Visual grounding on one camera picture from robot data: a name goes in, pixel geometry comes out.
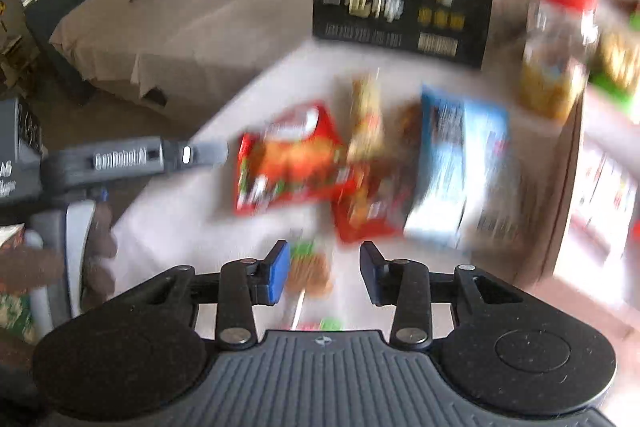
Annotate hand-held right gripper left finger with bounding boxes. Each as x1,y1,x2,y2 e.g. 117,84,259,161
119,240,292,351

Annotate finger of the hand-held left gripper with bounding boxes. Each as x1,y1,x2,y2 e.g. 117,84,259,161
42,135,231,190

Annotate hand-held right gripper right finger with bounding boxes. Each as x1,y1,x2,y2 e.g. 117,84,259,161
360,240,527,353

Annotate blue snack packet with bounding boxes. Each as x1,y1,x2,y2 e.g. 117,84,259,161
403,85,512,249

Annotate white printed plastic bag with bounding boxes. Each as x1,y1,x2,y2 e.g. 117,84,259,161
497,0,640,258

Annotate person's left hand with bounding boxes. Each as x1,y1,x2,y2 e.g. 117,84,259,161
0,204,119,310

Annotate small green brown snack packet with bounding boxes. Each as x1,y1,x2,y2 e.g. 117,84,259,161
285,240,334,301

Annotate red brown snack packet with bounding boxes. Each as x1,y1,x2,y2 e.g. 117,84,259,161
331,104,423,244

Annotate beige snack bar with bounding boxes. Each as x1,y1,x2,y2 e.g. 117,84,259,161
347,74,385,164

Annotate green patterned clothing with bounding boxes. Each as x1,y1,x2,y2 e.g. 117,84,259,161
0,226,37,344

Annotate grey covered sofa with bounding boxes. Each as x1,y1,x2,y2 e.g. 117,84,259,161
49,0,506,120

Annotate black snack bag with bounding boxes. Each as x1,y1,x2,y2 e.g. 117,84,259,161
311,0,497,68

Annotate clear jar with red lid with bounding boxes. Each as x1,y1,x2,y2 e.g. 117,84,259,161
519,0,601,120

